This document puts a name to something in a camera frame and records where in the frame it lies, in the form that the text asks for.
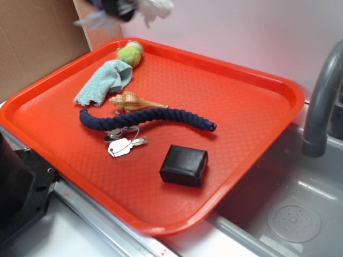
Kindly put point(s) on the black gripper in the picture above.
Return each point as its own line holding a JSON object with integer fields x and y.
{"x": 120, "y": 9}

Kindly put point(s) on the green plush toy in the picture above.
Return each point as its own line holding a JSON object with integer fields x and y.
{"x": 131, "y": 53}

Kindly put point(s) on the light blue cloth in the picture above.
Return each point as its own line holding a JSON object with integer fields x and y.
{"x": 111, "y": 77}

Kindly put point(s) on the brown cardboard panel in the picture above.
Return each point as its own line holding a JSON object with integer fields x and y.
{"x": 39, "y": 37}

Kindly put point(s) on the tan conch seashell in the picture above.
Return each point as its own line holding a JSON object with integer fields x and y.
{"x": 129, "y": 102}

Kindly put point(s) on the red plastic tray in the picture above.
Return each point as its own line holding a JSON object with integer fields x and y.
{"x": 251, "y": 109}

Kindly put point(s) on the black leather wallet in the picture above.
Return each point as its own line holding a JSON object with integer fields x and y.
{"x": 184, "y": 166}

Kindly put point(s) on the grey faucet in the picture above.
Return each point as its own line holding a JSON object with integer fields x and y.
{"x": 324, "y": 116}

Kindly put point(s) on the grey sink basin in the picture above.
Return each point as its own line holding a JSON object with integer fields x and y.
{"x": 287, "y": 204}

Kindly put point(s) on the silver keys on ring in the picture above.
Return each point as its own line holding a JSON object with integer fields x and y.
{"x": 122, "y": 140}

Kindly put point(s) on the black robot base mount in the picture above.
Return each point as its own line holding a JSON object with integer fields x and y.
{"x": 27, "y": 181}

